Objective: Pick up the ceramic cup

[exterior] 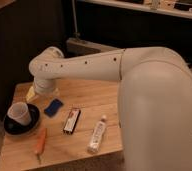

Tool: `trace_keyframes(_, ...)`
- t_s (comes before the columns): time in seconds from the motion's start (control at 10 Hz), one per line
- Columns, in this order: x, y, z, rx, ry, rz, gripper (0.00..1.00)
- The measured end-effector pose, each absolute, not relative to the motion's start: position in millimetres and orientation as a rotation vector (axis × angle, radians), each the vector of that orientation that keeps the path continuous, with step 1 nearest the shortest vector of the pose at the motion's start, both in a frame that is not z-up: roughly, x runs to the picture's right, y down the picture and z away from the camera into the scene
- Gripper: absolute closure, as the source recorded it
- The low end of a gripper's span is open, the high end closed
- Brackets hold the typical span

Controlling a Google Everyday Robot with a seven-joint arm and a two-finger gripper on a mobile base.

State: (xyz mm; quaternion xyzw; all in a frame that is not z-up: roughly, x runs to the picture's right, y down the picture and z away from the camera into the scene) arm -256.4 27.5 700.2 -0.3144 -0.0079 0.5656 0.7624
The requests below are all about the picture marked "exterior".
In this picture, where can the white shelf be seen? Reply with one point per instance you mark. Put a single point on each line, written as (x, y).
(139, 7)

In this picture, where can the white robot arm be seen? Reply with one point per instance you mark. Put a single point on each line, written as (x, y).
(154, 100)

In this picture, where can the white ceramic cup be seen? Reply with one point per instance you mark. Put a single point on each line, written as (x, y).
(20, 113)

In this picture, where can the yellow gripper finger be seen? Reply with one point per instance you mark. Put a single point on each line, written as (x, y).
(31, 95)

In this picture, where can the blue rectangular sponge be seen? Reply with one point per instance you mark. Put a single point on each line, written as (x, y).
(53, 107)

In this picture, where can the orange carrot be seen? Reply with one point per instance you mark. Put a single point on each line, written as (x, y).
(40, 144)

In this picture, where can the black red rectangular box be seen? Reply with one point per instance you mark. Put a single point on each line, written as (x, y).
(71, 121)

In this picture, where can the black plate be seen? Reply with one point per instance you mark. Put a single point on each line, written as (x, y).
(14, 128)

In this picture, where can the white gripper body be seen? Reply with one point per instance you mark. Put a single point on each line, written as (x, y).
(44, 86)

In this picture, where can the wooden table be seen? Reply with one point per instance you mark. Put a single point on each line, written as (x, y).
(94, 99)

